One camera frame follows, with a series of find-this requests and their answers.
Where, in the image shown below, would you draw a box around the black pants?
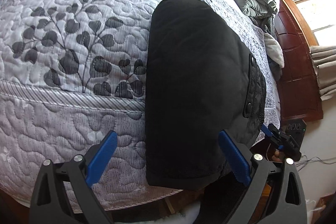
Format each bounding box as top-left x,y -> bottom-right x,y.
145,0 -> 266,190

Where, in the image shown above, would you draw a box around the white fleece cloth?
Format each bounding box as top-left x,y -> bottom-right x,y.
264,33 -> 285,69

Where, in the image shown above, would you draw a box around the person's right hand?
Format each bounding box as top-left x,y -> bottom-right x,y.
272,150 -> 282,162

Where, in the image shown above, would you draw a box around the beige side curtain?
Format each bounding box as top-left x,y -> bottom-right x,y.
310,46 -> 336,101

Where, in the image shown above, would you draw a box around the dark wooden headboard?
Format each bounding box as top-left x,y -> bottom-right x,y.
274,1 -> 323,124

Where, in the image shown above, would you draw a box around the wood-framed side window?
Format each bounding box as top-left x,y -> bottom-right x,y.
283,0 -> 335,46

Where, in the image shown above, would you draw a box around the grey leaf-pattern quilt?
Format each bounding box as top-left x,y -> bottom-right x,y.
1,0 -> 280,210

